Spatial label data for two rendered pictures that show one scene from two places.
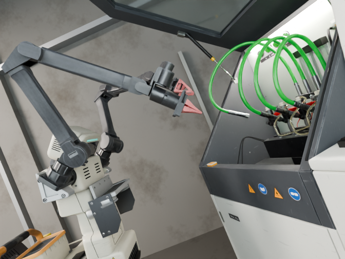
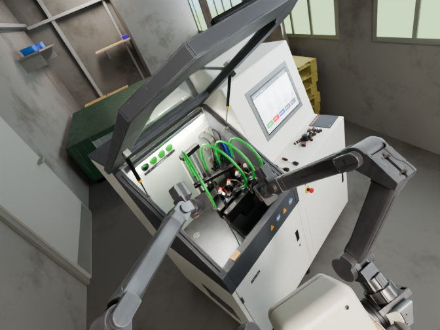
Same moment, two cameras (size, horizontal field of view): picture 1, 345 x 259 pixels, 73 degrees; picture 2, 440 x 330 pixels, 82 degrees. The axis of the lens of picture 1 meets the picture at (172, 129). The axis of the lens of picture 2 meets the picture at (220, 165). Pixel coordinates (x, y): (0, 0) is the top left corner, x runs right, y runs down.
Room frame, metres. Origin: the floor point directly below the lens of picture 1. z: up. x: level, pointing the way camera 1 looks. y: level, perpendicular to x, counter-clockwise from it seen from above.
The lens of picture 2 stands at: (1.23, 0.67, 2.05)
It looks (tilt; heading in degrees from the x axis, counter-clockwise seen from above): 35 degrees down; 255
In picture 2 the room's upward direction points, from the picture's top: 23 degrees counter-clockwise
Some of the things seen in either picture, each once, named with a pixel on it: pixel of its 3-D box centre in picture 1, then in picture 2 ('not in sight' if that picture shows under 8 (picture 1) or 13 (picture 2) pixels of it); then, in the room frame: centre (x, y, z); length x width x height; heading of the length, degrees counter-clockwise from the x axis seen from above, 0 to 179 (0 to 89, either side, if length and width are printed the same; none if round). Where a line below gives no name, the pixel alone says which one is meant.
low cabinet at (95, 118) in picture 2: not in sight; (126, 123); (1.27, -4.44, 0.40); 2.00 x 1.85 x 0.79; 86
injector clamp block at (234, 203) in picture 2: (310, 150); (241, 200); (0.89, -0.45, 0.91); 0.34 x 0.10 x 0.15; 19
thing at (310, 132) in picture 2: not in sight; (308, 135); (0.25, -0.51, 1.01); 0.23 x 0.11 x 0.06; 19
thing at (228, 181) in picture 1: (246, 184); (263, 232); (0.92, -0.18, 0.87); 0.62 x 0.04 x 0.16; 19
